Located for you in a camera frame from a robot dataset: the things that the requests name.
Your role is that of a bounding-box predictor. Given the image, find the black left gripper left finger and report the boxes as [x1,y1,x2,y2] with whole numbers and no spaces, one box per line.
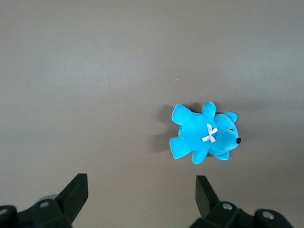
[0,173,89,228]

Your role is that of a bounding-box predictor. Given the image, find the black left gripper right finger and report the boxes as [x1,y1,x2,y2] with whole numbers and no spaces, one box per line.
[190,175,292,228]

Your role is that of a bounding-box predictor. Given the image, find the blue teddy bear plush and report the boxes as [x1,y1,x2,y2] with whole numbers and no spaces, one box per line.
[169,101,242,166]

